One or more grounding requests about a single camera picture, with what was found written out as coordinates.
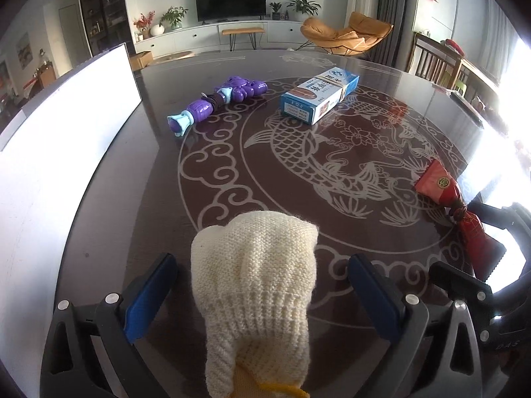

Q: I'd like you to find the red flower plant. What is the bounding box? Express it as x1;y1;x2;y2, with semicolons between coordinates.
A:
133;10;157;41

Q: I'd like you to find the wooden side table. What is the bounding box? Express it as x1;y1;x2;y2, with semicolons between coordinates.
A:
455;55;503;101

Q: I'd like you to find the black flat television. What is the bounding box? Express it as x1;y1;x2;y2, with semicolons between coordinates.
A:
195;0;267;23

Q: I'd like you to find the brown cardboard box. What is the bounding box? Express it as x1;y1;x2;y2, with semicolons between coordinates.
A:
129;51;154;71

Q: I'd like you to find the dark patterned glass desktop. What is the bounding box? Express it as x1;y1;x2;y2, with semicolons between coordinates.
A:
54;47;516;398

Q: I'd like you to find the grey curtain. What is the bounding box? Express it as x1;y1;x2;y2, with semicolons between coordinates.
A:
375;0;420;72

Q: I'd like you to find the wooden bench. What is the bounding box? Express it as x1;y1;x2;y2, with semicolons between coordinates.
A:
221;27;265;52

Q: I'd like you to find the white television cabinet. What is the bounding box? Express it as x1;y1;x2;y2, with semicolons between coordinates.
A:
133;20;308;55

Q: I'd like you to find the red candy-shaped packet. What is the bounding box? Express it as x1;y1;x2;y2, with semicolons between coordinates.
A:
414;158;507;283

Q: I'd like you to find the green potted plant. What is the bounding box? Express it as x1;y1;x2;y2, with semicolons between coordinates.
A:
159;6;190;31

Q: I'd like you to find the cream knitted glove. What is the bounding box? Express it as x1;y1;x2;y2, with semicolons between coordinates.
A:
191;211;320;398

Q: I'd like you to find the large leafy potted plant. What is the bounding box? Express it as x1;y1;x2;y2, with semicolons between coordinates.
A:
286;0;323;19

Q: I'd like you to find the wooden dining chair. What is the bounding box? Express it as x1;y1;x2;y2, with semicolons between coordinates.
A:
408;33;462;89

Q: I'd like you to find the purple toy figure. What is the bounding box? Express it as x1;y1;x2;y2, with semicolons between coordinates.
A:
167;76;268;138

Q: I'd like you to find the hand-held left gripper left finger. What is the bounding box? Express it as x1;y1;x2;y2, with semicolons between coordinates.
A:
39;252;180;398

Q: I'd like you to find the framed wall picture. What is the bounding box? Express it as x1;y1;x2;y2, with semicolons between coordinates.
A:
17;32;33;64

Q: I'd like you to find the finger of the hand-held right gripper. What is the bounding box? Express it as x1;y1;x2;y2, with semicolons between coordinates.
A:
428;261;495;316
466;201;521;233

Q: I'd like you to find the blue and white carton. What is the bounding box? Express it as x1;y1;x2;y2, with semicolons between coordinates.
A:
280;67;360;126

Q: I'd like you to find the white board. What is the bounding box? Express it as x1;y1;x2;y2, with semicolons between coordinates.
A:
0;42;142;387

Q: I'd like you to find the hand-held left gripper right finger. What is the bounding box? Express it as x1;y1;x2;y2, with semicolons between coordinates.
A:
347;254;485;398

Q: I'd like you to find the dark display cabinet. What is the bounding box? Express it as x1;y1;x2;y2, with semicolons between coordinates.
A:
77;0;134;57

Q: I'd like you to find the orange lounge chair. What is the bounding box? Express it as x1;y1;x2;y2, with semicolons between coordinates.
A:
300;11;394;56

